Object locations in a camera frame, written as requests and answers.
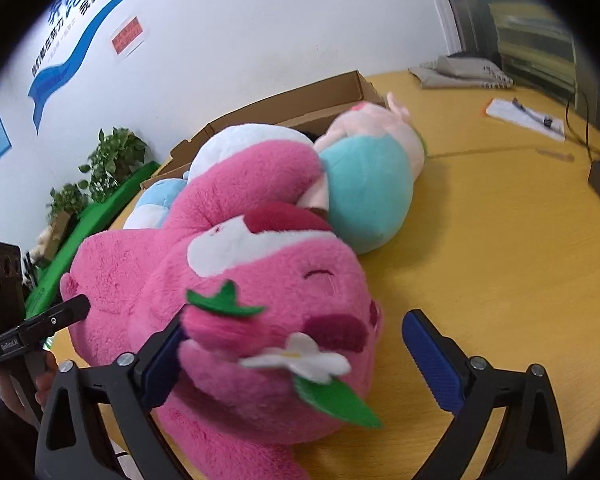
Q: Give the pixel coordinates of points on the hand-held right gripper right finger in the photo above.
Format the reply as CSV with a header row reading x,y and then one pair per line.
x,y
432,365

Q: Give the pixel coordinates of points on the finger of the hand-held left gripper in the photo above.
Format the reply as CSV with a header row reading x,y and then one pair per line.
x,y
60,315

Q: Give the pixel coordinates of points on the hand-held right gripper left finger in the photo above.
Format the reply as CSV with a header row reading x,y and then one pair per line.
x,y
162,360

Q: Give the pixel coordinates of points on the pink bear plush toy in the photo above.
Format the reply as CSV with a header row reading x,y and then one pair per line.
x,y
145,280

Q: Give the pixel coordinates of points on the light blue plush toy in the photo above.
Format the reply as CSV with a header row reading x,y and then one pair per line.
x,y
155,197

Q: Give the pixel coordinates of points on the pale pink teal plush toy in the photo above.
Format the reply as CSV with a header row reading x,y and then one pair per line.
x,y
365,185

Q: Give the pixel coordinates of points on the cardboard box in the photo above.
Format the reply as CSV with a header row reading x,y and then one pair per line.
x,y
330,92

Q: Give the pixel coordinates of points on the person's left hand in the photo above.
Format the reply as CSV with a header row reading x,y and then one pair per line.
x,y
47,377

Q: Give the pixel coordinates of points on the green board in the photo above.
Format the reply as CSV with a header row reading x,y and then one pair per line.
x,y
105,210

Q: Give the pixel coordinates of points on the small potted green plant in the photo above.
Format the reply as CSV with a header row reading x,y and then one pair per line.
x,y
70,200

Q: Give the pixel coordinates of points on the large potted green plant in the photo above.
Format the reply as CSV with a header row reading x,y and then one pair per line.
x,y
115,155

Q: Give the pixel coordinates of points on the white plush toy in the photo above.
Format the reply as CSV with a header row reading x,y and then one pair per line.
x,y
250,145

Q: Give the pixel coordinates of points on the white notepad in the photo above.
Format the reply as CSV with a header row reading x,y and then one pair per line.
x,y
510,112

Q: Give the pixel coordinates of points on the grey fabric bag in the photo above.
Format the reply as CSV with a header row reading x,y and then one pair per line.
x,y
472,70
425,77

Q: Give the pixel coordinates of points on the yellow shelf cabinet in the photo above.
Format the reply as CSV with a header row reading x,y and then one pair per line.
x,y
535,45

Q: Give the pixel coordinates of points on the blue wall decal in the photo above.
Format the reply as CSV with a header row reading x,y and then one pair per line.
x,y
55,80

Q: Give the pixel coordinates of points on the red wall sign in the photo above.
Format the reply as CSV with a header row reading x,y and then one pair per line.
x,y
127,36

